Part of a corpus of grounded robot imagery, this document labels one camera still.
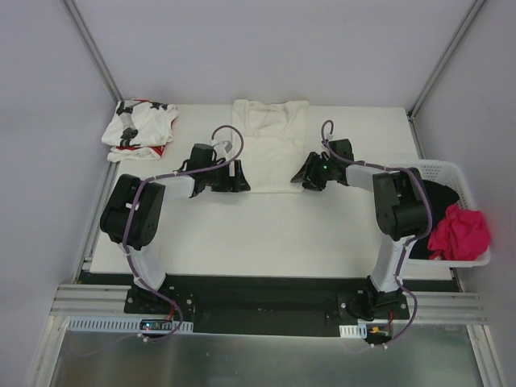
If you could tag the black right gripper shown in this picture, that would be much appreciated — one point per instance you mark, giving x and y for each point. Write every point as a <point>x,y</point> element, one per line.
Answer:
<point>314,172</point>

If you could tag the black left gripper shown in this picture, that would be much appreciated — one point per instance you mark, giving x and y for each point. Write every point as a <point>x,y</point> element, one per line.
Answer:
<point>232,176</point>

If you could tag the cream white t shirt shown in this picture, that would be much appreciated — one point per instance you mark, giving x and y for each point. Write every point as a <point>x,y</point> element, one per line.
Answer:
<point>274,148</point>

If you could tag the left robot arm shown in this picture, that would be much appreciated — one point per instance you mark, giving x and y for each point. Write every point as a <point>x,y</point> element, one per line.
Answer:
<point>132,214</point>

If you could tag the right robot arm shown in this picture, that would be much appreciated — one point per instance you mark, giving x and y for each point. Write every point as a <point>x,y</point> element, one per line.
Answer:
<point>401,205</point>

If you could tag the white black patterned folded shirt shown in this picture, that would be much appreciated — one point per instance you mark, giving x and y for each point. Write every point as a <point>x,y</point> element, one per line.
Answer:
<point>139,124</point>

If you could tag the red white folded shirt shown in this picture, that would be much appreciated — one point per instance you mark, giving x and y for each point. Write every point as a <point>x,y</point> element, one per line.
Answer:
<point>118,154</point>

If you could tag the black garment in basket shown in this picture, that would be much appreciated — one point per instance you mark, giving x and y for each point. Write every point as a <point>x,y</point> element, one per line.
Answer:
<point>440,198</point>

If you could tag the white plastic laundry basket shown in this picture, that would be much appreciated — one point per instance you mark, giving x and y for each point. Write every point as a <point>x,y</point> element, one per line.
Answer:
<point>446,173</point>

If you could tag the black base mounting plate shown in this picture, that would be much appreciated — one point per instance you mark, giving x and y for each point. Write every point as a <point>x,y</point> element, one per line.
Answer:
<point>306,307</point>

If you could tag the pink garment in basket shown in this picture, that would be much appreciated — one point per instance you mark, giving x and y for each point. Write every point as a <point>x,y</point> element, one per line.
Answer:
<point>462,235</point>

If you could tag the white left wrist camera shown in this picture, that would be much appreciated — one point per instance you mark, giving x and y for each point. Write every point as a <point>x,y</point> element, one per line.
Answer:
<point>221,148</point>

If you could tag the right white cable duct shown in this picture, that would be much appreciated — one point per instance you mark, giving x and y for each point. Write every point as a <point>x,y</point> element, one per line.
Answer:
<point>358,331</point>

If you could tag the white cable duct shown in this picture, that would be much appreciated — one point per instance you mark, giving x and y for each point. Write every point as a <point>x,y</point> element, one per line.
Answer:
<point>358,331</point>
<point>128,325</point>

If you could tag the left white cable duct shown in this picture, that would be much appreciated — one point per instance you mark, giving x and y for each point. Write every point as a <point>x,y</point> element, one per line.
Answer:
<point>128,325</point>

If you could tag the left aluminium frame post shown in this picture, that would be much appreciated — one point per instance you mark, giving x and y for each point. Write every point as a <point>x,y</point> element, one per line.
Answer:
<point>86,37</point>

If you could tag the aluminium frame post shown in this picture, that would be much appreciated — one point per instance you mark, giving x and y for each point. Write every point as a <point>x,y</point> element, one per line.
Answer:
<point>457,38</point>
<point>86,37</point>

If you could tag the right aluminium frame post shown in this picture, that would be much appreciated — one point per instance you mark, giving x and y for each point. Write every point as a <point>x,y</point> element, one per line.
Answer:
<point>457,38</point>

